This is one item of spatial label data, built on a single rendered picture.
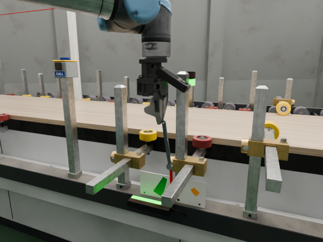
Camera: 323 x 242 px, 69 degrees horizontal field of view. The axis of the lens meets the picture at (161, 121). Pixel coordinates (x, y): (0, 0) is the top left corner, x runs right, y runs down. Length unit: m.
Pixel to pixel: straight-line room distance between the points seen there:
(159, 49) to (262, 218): 0.65
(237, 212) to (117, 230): 0.79
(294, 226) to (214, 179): 0.36
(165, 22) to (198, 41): 4.22
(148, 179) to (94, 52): 3.82
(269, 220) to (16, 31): 4.54
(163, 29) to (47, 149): 1.10
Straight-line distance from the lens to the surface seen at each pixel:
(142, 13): 0.55
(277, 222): 0.92
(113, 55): 4.59
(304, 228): 0.93
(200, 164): 0.84
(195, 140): 0.97
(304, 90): 6.42
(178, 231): 1.04
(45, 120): 1.53
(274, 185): 0.58
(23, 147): 1.74
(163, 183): 0.92
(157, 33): 0.73
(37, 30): 4.73
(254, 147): 0.79
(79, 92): 2.34
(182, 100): 0.81
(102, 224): 1.54
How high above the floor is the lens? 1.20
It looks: 13 degrees down
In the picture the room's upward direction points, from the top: straight up
